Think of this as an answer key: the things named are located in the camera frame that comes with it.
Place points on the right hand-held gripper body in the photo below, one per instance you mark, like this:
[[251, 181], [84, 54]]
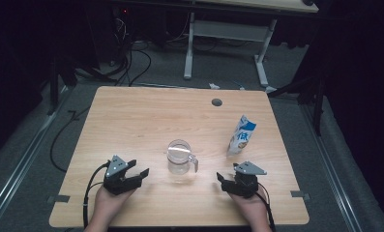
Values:
[[244, 185]]

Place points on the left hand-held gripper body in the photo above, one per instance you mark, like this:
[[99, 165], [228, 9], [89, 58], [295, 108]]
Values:
[[117, 183]]

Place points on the white and blue salt bag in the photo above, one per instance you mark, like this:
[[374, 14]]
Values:
[[241, 138]]

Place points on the clear jar with flip lid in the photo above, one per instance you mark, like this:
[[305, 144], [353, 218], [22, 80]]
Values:
[[180, 164]]

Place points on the person's left hand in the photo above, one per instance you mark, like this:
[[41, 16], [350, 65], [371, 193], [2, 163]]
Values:
[[109, 206]]

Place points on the person's right hand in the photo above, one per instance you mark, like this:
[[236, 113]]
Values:
[[254, 209]]

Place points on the grey tape strip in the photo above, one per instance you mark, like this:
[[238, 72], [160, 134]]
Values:
[[59, 199], [300, 194]]

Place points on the small pale blue scrap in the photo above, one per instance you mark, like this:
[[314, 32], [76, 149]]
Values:
[[240, 86]]

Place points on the small white scrap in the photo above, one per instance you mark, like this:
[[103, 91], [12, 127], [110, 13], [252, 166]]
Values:
[[214, 86]]

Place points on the black stand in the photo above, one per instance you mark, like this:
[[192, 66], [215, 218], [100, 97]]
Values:
[[53, 87], [318, 106]]

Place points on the desk with white metal legs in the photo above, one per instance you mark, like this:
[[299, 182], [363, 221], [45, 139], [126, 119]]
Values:
[[228, 30]]

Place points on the dark equipment with red light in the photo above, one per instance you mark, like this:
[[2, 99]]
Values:
[[123, 19]]

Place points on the metal floor rail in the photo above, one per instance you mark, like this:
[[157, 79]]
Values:
[[334, 180], [18, 167]]

